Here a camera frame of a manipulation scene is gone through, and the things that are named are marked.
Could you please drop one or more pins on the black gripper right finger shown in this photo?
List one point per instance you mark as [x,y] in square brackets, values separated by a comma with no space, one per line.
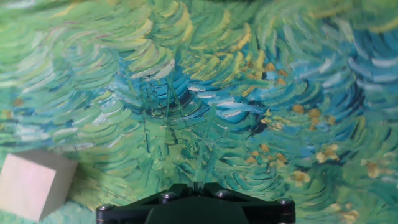
[264,209]

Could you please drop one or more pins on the small wooden block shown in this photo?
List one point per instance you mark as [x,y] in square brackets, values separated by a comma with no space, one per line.
[29,185]

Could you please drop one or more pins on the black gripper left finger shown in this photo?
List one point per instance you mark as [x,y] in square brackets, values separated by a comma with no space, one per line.
[130,208]

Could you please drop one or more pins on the painted green blue cloth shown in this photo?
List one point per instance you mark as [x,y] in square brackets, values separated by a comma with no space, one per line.
[199,93]

